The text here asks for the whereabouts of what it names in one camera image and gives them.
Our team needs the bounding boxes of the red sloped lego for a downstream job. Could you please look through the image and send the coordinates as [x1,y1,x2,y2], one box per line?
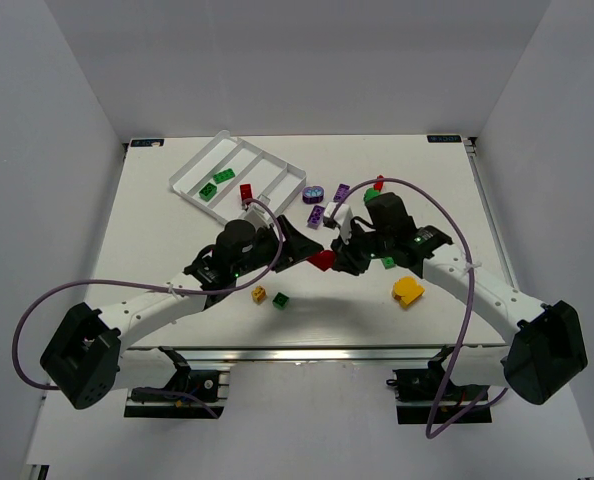
[307,250,336,272]

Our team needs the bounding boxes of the small yellow smiley lego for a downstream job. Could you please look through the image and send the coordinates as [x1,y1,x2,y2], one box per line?
[251,286,267,304]

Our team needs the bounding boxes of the red small lego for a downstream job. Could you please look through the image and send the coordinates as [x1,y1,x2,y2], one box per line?
[373,175,384,192]

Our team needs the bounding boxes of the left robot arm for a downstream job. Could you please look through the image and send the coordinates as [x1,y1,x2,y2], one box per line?
[40,216,323,410]

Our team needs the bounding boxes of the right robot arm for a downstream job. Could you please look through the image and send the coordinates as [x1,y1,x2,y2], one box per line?
[324,193,588,405]

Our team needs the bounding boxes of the green lego brick right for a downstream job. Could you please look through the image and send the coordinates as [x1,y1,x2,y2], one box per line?
[381,257,396,269]

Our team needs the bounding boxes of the green square lego near front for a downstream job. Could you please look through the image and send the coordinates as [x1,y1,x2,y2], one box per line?
[272,292,290,310]

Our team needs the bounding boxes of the purple lego brick left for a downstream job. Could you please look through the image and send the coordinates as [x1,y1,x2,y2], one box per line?
[307,205,325,229]

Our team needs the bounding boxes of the purple lego brick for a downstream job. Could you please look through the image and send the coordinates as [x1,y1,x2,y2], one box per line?
[333,183,351,203]
[307,205,325,229]

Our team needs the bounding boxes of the green bush lego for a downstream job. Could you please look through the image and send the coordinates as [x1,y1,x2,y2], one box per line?
[363,188,381,203]

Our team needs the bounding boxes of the large yellow rounded lego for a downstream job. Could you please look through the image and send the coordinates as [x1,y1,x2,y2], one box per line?
[391,277,425,309]

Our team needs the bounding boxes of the purple round flower lego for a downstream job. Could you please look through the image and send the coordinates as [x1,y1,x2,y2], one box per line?
[302,185,325,204]

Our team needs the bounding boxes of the red tall lego in tray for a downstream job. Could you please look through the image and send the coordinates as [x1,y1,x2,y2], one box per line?
[239,184,253,203]

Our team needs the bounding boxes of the purple lego brick right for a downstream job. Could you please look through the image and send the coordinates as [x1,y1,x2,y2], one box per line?
[333,183,351,203]

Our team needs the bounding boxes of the green square lego in tray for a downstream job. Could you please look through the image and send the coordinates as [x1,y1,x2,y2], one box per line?
[198,182,218,202]

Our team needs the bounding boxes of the green flat lego in tray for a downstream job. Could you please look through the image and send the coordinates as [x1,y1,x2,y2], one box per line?
[213,168,236,184]

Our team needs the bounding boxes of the white divided sorting tray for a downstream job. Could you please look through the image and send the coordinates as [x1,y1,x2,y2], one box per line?
[169,131,307,225]

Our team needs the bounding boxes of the right blue table label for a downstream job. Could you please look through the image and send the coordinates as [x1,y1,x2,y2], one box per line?
[426,134,462,144]

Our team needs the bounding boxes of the blue table label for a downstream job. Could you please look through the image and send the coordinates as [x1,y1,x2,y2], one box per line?
[426,134,462,144]
[129,138,165,148]

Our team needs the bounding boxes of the left blue table label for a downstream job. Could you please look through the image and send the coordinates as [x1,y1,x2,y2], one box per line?
[129,138,165,148]

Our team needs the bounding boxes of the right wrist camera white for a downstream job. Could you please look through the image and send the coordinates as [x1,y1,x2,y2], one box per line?
[323,202,353,244]

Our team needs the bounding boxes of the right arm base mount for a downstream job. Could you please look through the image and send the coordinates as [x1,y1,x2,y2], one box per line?
[385,349,493,425]

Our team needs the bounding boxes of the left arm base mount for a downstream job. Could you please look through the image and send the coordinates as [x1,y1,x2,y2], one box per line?
[116,347,229,420]

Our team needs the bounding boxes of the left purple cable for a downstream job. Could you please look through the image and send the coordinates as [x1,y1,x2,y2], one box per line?
[10,198,286,420]

